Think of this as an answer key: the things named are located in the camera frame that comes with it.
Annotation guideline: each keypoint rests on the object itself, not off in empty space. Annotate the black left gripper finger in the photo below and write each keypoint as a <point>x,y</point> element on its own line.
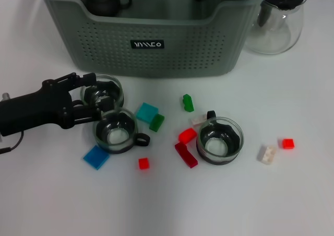
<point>78,80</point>
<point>86,114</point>

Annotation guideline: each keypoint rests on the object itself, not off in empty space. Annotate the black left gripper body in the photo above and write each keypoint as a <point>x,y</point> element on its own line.
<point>39,108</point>

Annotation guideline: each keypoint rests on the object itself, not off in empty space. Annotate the glass teacup black sleeve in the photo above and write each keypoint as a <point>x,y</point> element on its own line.
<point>116,89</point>
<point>219,147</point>
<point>117,138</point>

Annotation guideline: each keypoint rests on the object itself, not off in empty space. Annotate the blue toy plate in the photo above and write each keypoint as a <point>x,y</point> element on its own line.
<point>96,157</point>

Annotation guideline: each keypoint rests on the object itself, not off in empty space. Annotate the grey-green perforated storage bin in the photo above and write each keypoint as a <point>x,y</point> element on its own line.
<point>182,50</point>

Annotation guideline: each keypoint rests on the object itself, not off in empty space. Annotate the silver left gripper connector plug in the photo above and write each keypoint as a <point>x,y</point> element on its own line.
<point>5,96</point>

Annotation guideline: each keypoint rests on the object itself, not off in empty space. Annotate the teal flat toy plate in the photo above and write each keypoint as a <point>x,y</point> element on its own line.
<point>146,112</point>

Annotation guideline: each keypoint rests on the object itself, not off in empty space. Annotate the translucent green toy brick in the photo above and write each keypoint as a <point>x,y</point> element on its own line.
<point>156,122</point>

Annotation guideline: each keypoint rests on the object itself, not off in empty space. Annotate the small red toy brick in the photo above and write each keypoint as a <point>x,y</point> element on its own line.
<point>143,163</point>
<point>288,143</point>

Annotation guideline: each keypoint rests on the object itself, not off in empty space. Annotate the black ceramic teapot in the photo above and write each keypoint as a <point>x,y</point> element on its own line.
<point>101,1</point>

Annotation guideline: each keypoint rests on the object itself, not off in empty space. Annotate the glass carafe black lid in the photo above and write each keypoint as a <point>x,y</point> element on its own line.
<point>276,35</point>

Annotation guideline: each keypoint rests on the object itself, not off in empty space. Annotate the dark green toy brick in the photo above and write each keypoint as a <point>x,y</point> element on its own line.
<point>188,104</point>

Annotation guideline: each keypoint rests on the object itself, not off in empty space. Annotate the bright red toy brick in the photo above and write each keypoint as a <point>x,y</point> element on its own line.
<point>187,135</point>

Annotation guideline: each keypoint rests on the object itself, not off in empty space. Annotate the dark red long toy brick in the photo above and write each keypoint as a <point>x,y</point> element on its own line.
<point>186,156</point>

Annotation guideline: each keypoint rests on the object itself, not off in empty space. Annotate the white toy brick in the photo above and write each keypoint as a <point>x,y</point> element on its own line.
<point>197,120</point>
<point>267,154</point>

